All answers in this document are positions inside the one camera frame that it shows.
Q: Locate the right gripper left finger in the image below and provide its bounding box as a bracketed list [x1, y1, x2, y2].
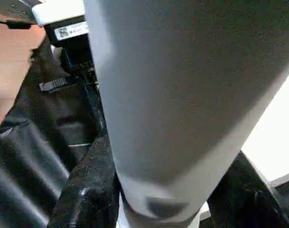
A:
[47, 133, 122, 228]

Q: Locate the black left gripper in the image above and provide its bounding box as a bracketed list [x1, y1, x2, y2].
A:
[37, 21, 107, 133]

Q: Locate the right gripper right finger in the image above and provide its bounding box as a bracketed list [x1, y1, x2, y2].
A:
[206, 151, 289, 228]

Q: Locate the white plastic table top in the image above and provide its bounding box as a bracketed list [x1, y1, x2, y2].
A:
[199, 69, 289, 224]

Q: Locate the white plastic table leg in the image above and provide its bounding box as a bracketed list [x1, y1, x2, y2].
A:
[83, 0, 289, 228]

